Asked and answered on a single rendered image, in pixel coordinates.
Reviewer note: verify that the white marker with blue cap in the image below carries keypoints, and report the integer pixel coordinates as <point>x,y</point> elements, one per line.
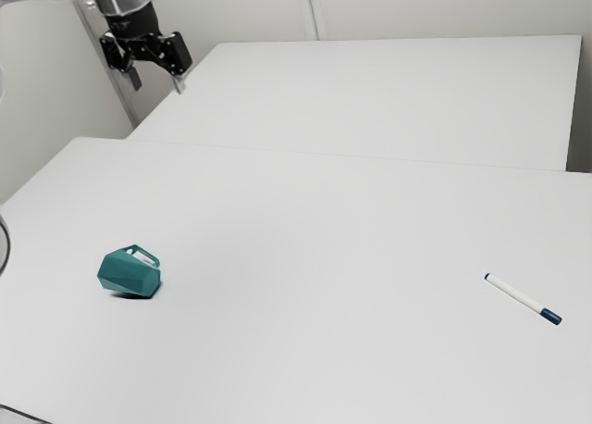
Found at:
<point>522,297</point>

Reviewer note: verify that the teal faceted mug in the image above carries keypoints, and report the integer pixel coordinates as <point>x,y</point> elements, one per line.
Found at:
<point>128,275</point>

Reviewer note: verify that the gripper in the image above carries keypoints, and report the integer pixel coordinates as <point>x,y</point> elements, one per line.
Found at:
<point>134,26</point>

